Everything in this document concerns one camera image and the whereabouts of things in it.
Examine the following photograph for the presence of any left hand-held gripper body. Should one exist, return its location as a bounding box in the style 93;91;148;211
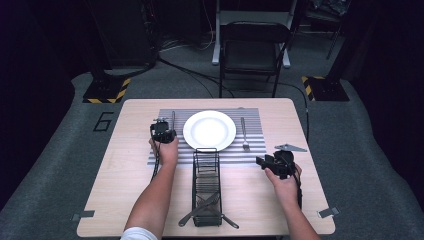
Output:
149;117;172;145

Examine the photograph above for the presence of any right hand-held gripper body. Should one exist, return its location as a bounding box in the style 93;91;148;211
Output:
265;143;308;180

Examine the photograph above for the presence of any silver fork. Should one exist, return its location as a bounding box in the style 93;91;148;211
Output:
240;116;251;153

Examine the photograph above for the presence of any black wire cutlery rack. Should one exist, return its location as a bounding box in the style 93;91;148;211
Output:
191;147;224;228

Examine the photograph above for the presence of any person's left hand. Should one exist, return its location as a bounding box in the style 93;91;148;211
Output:
148;135;180;167

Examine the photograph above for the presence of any person's right hand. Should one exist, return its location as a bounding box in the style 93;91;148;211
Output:
264;163;303;208

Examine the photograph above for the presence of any brown white striped placemat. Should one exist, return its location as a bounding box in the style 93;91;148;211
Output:
147;107;268;167

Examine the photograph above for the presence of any white round plate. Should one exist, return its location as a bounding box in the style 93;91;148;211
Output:
182;109;237;152

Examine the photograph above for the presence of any dark cutlery piece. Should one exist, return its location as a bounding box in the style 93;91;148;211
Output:
178;193;221;228
199;199;240;230

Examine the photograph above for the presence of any grey tape tab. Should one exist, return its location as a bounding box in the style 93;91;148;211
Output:
317;206;341;219
71;210;96;222

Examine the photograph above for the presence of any black yellow striped stand base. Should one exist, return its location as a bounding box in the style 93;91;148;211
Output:
82;76;132;105
301;75;351;102

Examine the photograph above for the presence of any dark equipment cabinet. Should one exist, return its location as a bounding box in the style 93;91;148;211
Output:
98;0;158;69

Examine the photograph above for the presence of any white sleeve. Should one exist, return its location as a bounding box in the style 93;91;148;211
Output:
120;226;159;240

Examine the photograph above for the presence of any black folding chair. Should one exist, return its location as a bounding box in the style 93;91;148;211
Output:
218;21;292;99

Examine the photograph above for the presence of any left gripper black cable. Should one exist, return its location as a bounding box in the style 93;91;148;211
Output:
149;128;162;183

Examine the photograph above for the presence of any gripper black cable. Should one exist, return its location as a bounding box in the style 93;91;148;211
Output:
149;128;162;183
289;160;304;210

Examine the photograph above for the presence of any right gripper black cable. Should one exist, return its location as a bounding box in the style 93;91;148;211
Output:
289;160;304;210

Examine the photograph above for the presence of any black floor cable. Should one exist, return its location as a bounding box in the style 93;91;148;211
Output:
275;80;311;144
158;57;215;99

